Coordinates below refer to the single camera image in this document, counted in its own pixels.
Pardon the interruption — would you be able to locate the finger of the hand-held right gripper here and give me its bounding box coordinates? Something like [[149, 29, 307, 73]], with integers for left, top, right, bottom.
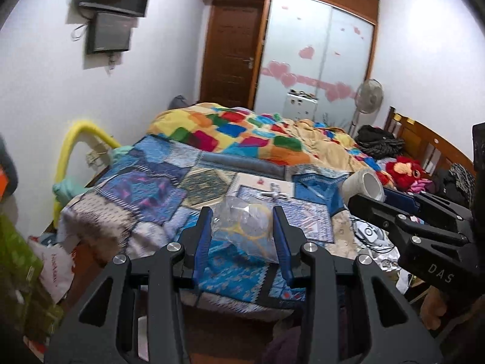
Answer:
[[348, 193, 469, 253], [384, 188, 473, 228]]

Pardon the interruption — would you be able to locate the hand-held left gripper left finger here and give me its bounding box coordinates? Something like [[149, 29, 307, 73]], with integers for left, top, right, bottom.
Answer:
[[45, 206, 215, 364]]

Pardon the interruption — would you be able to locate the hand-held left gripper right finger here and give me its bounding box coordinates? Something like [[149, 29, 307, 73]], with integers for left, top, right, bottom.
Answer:
[[272, 205, 444, 364]]

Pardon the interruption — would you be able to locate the clear plastic bag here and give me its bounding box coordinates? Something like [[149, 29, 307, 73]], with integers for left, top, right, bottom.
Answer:
[[211, 195, 276, 263]]

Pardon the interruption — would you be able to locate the person's right hand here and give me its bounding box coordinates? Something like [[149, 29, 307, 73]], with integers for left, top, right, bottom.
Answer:
[[420, 285, 452, 331]]

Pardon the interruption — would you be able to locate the white round device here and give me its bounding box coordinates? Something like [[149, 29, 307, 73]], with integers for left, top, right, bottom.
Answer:
[[352, 221, 384, 244]]

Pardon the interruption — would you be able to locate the pink striped toy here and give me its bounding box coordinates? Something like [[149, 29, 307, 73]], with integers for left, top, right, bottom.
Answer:
[[410, 177, 433, 195]]

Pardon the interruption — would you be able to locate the red plush toy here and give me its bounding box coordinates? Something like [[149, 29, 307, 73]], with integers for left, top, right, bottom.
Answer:
[[386, 155, 430, 191]]

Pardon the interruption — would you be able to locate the black clothes pile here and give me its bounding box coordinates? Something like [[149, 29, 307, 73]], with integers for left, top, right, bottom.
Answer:
[[435, 162, 477, 207], [355, 124, 407, 157]]

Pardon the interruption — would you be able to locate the blue cloth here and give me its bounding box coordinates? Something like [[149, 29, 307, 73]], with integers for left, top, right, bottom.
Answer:
[[293, 172, 348, 214]]

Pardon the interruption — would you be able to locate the brown wooden headboard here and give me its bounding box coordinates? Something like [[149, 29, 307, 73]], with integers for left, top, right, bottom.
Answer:
[[383, 105, 475, 183]]

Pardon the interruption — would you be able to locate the blue patchwork bedspread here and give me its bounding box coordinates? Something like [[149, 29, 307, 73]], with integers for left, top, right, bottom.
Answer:
[[60, 134, 351, 308]]

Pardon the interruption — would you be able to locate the white standing fan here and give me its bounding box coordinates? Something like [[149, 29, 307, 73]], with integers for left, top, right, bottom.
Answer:
[[350, 78, 384, 138]]

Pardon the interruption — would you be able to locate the colourful patchwork blanket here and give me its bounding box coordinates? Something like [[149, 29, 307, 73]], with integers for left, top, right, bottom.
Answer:
[[147, 102, 384, 183]]

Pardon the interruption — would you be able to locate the small white cabinet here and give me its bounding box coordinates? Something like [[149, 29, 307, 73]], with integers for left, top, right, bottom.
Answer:
[[285, 89, 319, 121]]

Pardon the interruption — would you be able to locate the dark grey object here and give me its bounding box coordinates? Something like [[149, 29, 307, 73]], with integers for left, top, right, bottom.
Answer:
[[168, 94, 195, 111]]

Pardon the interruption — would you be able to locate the teal cloth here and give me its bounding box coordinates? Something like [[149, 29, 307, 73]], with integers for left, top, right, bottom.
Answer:
[[52, 181, 83, 207]]

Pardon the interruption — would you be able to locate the white plastic bag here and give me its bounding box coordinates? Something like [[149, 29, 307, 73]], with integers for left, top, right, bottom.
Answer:
[[28, 234, 78, 305]]

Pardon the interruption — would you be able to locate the wooden wardrobe with frosted doors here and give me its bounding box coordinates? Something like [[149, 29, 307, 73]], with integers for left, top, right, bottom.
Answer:
[[195, 0, 380, 134]]

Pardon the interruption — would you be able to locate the green box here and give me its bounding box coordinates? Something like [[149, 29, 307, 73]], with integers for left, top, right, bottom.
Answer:
[[0, 212, 64, 344]]

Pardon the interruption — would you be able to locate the brown wooden door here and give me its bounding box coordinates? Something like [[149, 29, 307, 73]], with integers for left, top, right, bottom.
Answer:
[[200, 0, 266, 111]]

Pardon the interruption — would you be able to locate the grey orange bag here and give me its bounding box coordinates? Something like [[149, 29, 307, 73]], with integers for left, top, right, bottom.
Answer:
[[0, 134, 19, 198]]

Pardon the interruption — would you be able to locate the yellow padded bed rail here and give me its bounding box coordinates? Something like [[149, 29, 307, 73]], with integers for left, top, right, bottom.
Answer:
[[52, 120, 122, 229]]

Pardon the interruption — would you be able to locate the black television cable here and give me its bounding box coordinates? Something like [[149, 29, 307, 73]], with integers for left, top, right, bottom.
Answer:
[[69, 15, 93, 43]]

